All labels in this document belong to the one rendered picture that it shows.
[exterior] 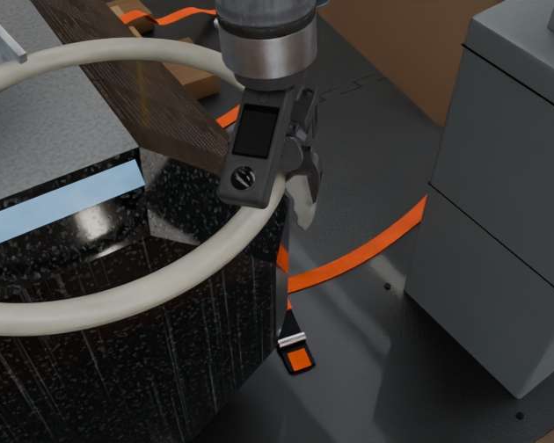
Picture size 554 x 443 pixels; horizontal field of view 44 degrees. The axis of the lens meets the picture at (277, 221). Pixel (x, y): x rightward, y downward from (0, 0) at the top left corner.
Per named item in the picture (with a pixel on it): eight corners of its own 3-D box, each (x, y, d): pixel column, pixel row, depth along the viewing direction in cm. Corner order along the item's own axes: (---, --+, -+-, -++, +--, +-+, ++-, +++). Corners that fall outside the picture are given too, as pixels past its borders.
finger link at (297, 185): (337, 199, 81) (317, 137, 75) (326, 236, 77) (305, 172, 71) (311, 200, 82) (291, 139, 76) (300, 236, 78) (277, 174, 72)
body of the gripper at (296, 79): (322, 131, 77) (320, 34, 68) (304, 182, 71) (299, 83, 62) (256, 124, 78) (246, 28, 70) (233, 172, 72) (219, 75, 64)
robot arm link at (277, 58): (302, 43, 58) (196, 34, 60) (305, 91, 62) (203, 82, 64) (325, -7, 64) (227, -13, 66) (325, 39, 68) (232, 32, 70)
